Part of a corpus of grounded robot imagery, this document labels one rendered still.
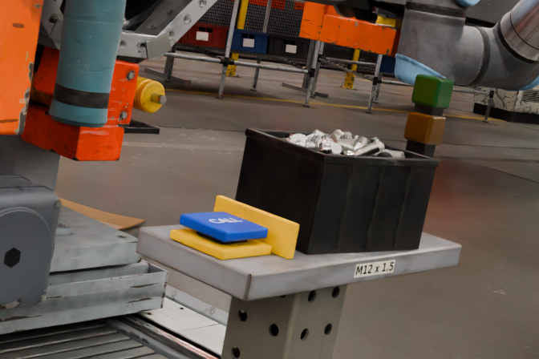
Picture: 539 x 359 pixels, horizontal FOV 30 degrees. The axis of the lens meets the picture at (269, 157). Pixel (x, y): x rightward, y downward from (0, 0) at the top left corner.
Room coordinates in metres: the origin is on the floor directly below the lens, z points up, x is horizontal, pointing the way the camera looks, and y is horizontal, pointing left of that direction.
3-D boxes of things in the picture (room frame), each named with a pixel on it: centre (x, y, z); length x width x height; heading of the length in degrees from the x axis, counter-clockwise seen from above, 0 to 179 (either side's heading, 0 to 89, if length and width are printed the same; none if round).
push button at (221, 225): (1.06, 0.03, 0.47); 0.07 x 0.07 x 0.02; 51
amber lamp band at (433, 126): (1.35, -0.20, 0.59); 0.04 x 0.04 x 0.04; 51
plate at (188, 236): (1.06, 0.03, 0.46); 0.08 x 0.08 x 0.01; 51
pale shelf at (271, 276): (1.20, -0.07, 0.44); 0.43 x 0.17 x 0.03; 141
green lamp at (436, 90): (1.35, -0.20, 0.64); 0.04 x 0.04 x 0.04; 51
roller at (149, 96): (1.86, 0.32, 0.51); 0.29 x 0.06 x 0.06; 51
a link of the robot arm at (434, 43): (1.51, -0.21, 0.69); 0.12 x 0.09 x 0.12; 115
